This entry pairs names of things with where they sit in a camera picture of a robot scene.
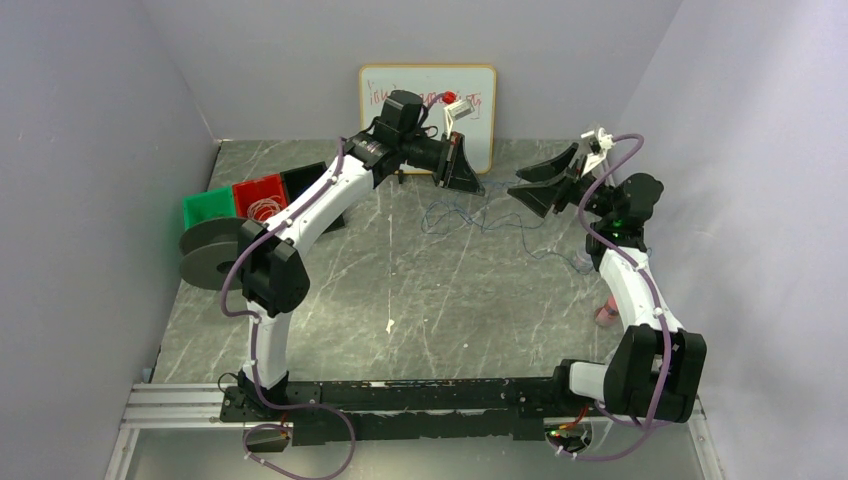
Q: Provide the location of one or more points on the black plastic bin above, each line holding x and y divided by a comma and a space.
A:
296, 181

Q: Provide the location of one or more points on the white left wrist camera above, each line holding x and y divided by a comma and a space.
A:
454, 109

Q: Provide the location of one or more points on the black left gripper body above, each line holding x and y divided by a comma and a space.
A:
448, 162

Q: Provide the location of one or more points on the red plastic bin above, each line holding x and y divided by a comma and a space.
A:
259, 199

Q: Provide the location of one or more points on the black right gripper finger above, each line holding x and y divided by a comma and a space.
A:
548, 169
541, 198

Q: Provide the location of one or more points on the whiteboard with red writing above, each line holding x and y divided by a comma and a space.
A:
475, 83

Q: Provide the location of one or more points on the green plastic bin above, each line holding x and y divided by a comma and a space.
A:
216, 203

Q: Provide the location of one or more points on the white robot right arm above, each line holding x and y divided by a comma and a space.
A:
656, 369

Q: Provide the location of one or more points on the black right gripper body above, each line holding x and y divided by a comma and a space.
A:
573, 187

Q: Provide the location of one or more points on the pink small bottle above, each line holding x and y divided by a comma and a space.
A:
608, 314

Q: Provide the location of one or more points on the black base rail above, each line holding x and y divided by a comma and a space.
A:
319, 412

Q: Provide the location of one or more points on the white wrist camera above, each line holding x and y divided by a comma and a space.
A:
454, 109
598, 142

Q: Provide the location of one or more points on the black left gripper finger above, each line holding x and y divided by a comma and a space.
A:
455, 156
456, 174

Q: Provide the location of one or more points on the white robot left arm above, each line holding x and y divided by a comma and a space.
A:
270, 265

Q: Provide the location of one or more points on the black cable spool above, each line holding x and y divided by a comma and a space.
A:
209, 249

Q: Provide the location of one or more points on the aluminium frame rail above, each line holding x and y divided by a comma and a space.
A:
199, 406

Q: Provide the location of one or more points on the clear plastic cup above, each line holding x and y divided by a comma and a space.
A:
583, 261

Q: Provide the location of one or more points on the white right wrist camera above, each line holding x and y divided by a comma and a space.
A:
598, 142

